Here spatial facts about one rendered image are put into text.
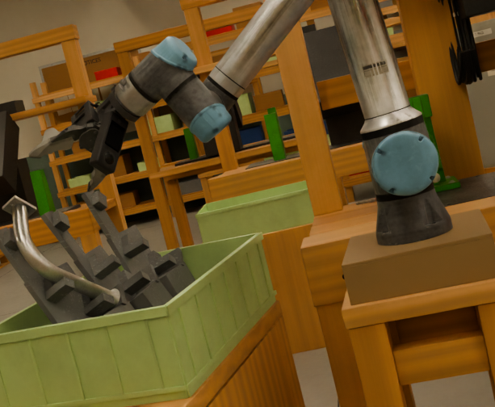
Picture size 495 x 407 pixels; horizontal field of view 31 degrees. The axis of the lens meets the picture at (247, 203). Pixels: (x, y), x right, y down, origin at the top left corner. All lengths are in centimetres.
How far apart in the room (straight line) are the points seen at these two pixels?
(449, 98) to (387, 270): 111
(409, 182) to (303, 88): 115
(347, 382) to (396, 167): 78
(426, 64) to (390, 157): 114
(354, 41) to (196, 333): 60
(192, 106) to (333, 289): 71
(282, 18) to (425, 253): 52
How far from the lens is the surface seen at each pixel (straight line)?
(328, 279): 212
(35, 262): 173
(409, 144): 156
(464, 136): 270
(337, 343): 217
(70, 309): 179
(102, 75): 1205
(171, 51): 161
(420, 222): 172
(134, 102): 164
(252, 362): 189
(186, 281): 211
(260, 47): 172
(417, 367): 172
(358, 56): 159
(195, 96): 161
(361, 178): 918
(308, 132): 268
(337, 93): 276
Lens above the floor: 127
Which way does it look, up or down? 6 degrees down
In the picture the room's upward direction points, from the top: 14 degrees counter-clockwise
